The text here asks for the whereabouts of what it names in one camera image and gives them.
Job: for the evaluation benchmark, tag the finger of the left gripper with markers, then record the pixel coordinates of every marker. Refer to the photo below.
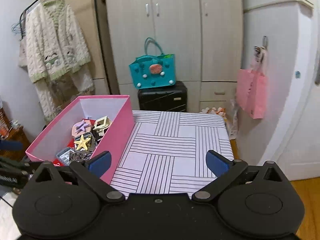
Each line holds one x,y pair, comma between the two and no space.
10,145

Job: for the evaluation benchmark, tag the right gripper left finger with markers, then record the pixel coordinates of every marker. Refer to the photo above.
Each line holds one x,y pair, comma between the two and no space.
89,173

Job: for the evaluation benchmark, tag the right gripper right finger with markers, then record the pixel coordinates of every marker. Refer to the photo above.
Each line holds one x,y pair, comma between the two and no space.
226,172

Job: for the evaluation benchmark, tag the yellow star hair clip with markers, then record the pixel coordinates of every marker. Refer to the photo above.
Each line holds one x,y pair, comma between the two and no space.
82,143

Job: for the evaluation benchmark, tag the purple star hair clip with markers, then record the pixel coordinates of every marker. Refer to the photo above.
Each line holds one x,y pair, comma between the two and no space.
83,126

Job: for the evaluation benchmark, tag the wooden nightstand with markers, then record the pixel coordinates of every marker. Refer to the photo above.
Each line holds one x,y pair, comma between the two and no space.
11,133

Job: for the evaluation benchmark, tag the grey portable router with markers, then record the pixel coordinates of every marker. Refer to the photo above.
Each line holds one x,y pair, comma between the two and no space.
64,156

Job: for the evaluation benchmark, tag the red patterned card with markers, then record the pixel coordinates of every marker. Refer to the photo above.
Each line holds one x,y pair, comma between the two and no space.
71,144

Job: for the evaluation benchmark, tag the pink round device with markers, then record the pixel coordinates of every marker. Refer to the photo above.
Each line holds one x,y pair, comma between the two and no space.
74,134

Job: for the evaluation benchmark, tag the pink storage box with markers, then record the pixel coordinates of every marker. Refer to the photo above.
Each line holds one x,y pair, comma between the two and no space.
57,134

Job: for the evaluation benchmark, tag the striped tablecloth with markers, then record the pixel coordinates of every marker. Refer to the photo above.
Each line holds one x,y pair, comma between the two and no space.
166,152

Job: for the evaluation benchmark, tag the black suitcase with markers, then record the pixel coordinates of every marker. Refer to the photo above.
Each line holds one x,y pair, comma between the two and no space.
166,99

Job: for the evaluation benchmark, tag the pink paper bag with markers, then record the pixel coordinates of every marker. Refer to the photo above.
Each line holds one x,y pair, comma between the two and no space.
251,90

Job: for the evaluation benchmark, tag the white green knit cardigan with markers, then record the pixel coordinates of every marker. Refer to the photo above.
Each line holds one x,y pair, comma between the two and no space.
57,56

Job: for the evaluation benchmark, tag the teal felt handbag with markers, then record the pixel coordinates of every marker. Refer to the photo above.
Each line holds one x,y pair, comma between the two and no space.
151,71

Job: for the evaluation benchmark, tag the white wardrobe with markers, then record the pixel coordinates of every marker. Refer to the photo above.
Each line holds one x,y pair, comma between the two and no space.
204,35

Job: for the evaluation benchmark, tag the white door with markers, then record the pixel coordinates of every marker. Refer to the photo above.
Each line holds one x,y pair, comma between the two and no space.
294,145

